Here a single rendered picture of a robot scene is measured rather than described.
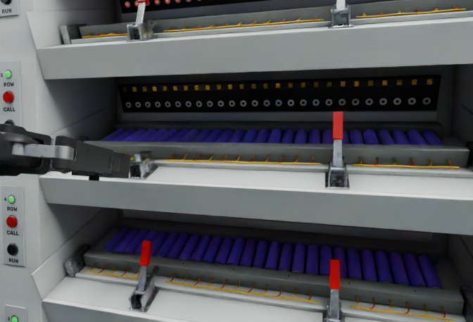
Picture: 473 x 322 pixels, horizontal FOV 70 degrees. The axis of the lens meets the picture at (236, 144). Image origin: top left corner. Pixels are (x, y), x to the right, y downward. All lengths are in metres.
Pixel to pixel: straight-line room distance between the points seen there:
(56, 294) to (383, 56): 0.57
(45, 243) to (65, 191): 0.09
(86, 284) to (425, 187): 0.51
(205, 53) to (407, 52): 0.24
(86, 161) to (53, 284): 0.35
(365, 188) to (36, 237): 0.47
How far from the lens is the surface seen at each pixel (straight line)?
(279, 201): 0.43
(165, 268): 0.57
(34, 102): 0.58
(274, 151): 0.48
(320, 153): 0.47
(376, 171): 0.46
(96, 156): 0.34
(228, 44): 0.44
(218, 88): 0.59
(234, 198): 0.44
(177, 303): 0.54
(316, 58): 0.43
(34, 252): 0.62
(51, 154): 0.29
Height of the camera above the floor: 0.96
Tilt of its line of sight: 3 degrees down
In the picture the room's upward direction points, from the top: straight up
